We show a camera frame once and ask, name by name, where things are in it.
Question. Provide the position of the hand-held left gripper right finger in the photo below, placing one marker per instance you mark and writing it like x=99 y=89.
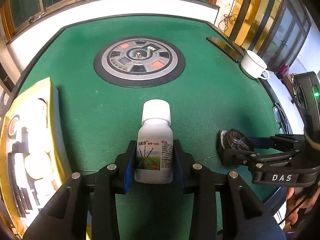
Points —
x=178 y=170

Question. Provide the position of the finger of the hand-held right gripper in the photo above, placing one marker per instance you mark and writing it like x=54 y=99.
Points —
x=250 y=158
x=260 y=142

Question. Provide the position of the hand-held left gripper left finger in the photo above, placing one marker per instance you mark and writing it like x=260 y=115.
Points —
x=130 y=172

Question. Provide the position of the white bottle green label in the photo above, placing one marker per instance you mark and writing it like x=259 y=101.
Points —
x=153 y=160

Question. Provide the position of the gold storage tray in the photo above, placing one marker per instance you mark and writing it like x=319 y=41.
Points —
x=57 y=135

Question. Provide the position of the person's right hand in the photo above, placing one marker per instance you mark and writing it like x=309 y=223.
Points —
x=302 y=205

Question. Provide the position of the eyeglasses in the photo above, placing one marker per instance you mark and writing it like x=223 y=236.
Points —
x=275 y=112

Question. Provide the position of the white cup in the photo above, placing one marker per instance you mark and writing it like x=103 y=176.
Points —
x=252 y=63

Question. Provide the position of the black phone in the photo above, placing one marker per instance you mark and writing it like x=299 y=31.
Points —
x=225 y=48

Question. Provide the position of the gold framed cabinet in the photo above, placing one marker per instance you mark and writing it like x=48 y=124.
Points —
x=275 y=25

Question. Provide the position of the round table control panel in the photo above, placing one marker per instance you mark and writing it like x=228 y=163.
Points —
x=120 y=62

